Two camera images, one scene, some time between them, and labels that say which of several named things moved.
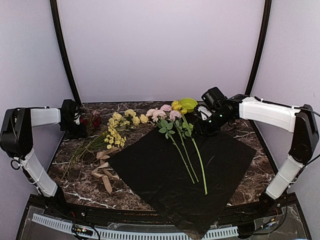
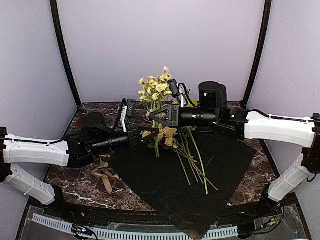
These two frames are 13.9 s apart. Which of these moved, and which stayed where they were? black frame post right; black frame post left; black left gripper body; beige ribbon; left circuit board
Moved: black left gripper body
Stayed: black frame post right; left circuit board; black frame post left; beige ribbon
